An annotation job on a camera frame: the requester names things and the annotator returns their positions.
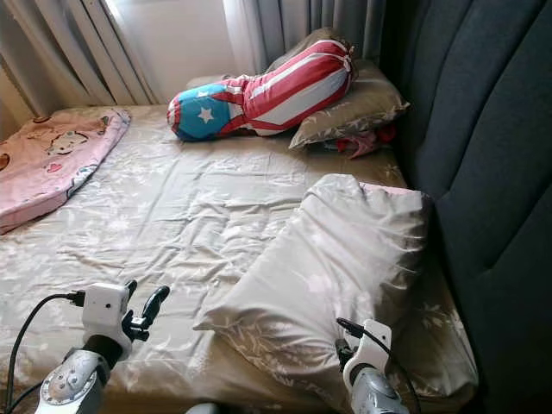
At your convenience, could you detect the bed with beige floral sheet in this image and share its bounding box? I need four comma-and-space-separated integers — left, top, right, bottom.
0, 103, 480, 414

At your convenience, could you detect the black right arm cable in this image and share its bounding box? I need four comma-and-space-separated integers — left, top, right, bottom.
336, 317, 423, 414

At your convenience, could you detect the pink cartoon print quilt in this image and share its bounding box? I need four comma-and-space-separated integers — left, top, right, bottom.
0, 106, 130, 235

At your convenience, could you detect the red pink crumpled cloth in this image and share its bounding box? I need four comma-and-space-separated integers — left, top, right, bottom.
319, 125, 398, 159

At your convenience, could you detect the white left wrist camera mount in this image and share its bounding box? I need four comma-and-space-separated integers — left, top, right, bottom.
82, 282, 132, 359

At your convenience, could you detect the star and stripes bolster pillow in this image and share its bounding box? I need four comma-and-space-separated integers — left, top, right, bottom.
166, 39, 356, 142

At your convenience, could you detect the grey curtain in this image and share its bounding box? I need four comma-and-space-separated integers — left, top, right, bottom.
224, 0, 389, 74
0, 0, 152, 109

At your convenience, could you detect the grey robot leg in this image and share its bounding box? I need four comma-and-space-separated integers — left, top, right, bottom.
185, 401, 225, 414

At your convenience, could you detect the beige floral pillow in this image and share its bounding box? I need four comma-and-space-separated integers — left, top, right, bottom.
194, 172, 430, 406
263, 26, 411, 149

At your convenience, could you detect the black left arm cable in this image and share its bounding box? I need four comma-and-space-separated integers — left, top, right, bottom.
4, 292, 87, 414

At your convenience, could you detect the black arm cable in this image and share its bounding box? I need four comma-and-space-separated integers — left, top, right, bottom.
336, 317, 423, 414
4, 292, 87, 414

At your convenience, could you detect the dark grey padded headboard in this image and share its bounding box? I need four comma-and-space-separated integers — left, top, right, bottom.
379, 0, 552, 414

